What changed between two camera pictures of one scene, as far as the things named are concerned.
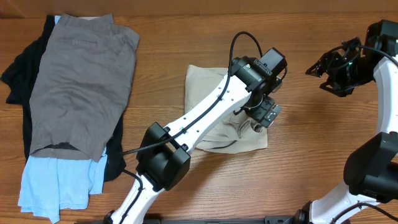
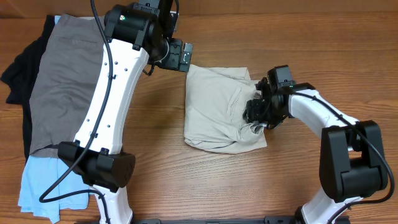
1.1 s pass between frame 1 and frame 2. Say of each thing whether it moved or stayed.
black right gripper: moved
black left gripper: moved
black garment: stayed
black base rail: stayed
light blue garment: stayed
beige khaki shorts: stayed
